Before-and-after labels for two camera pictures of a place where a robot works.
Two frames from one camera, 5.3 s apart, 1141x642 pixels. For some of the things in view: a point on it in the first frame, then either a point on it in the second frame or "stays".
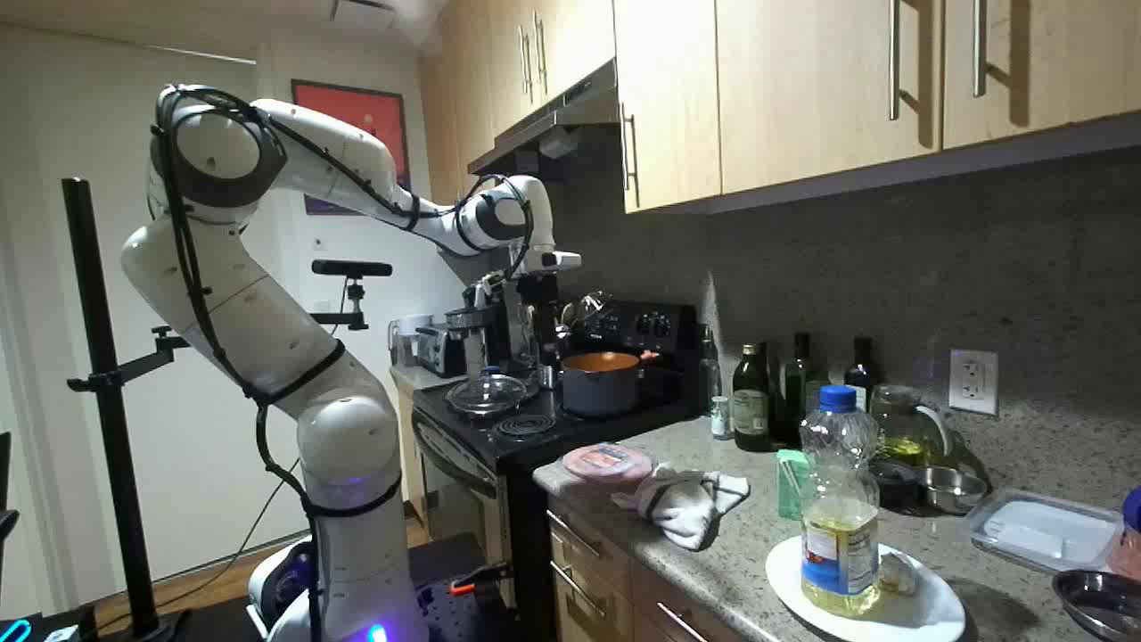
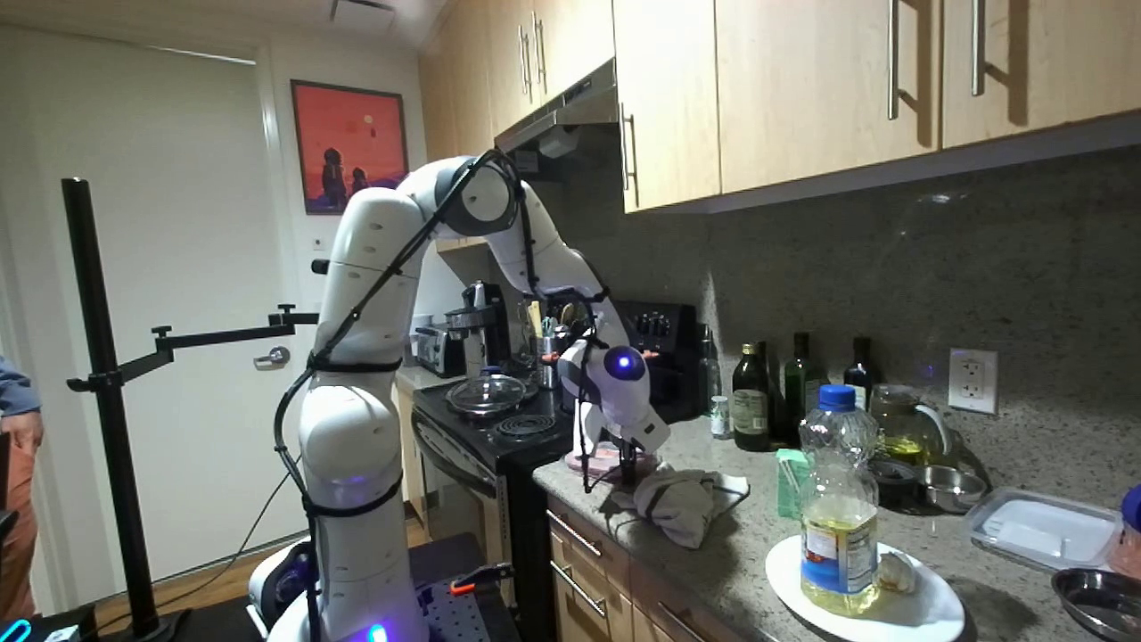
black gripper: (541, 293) → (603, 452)
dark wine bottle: (865, 368) stays
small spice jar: (722, 418) stays
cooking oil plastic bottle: (840, 495) stays
